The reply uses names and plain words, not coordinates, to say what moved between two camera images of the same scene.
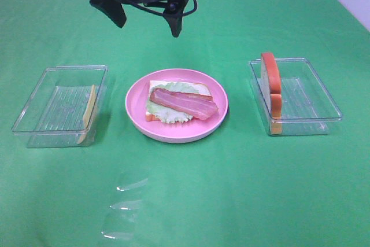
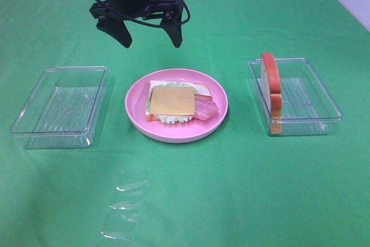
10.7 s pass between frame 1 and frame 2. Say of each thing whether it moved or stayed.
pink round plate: stayed
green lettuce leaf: stayed
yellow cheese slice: moved
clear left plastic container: stayed
